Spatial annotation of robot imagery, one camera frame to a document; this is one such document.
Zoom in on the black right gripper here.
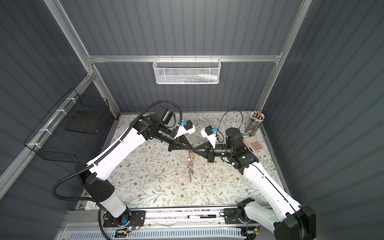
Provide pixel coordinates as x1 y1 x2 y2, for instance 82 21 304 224
193 141 233 163

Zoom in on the large metal keyring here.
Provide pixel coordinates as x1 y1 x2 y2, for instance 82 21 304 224
187 151 195 183

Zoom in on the red tagged key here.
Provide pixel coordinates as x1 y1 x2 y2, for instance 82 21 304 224
187 153 194 163

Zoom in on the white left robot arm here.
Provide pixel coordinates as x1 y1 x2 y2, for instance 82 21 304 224
81 107 196 218

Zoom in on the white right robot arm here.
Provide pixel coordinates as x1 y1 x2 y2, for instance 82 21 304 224
193 142 317 240

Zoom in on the pink calculator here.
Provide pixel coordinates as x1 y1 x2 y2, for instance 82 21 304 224
243 137 264 153

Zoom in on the clear pencil cup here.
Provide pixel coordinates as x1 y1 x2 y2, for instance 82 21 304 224
244 111 265 137

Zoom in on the white glue bottle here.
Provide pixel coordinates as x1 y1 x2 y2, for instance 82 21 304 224
198 74 219 82

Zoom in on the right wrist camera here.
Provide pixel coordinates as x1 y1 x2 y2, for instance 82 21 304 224
201 126 217 149

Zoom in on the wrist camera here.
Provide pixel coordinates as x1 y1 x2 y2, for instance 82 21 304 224
175 120 196 138
201 126 217 149

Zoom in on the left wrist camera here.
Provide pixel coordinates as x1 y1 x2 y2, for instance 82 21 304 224
175 120 196 138

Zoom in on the white wire mesh basket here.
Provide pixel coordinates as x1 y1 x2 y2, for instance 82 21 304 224
153 59 222 85

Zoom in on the white slotted cable duct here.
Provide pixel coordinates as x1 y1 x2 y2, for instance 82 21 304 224
64 227 244 240

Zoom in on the black wire basket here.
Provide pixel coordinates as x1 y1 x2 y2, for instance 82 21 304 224
24 93 115 164

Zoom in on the left black corrugated cable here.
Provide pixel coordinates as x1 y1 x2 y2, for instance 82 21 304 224
50 100 183 202

